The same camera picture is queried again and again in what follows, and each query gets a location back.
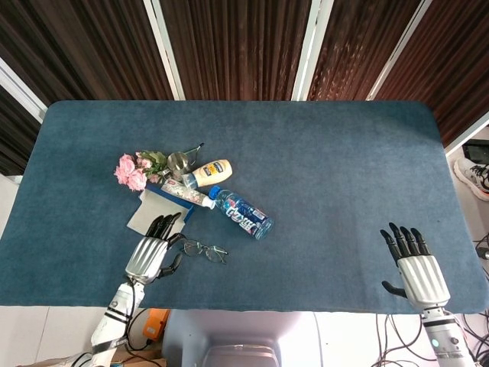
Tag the black box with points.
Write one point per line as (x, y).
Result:
(477, 150)

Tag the thin metal frame eyeglasses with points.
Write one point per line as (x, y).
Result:
(190, 248)

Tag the brown pleated curtain panel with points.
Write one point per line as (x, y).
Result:
(237, 46)
(15, 134)
(454, 61)
(84, 46)
(355, 46)

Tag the blue plastic drink bottle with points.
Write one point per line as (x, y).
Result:
(242, 214)

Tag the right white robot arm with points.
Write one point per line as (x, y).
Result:
(443, 336)

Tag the pink artificial flower bouquet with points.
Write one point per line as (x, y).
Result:
(128, 172)

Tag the white floral toothpaste tube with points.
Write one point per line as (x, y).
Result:
(185, 193)

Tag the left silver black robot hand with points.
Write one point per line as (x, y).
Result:
(147, 258)

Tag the orange device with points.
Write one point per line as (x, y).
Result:
(154, 323)

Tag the white partition frame post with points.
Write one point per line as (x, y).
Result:
(468, 134)
(311, 49)
(19, 89)
(164, 49)
(399, 49)

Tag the blue box with grey lining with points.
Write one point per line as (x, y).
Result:
(153, 208)

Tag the brown cardboard box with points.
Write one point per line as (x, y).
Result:
(126, 358)

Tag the blue felt table cloth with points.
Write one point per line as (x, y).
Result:
(324, 183)

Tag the mayonnaise squeeze bottle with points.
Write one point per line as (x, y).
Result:
(214, 171)

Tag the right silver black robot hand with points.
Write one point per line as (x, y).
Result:
(422, 279)

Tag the white robot torso base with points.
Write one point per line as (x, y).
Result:
(237, 332)

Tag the white sneaker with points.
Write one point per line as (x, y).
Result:
(471, 176)

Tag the stainless steel measuring cup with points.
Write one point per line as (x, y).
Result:
(179, 162)

